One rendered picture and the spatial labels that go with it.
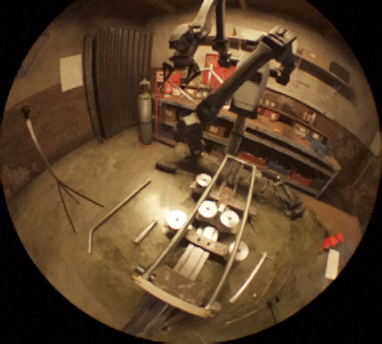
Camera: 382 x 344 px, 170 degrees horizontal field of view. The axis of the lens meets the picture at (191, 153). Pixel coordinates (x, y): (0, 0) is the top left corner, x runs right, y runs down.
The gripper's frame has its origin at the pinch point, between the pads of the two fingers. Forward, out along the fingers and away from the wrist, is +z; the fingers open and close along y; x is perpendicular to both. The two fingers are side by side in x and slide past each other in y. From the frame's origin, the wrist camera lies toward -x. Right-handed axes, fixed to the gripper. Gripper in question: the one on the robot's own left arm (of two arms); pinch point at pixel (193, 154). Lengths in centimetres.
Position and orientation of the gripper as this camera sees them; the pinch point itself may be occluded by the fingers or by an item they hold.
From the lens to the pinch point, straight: 64.0
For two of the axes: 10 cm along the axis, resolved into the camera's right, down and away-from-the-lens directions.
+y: 2.7, 6.0, -7.5
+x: 9.6, -0.8, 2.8
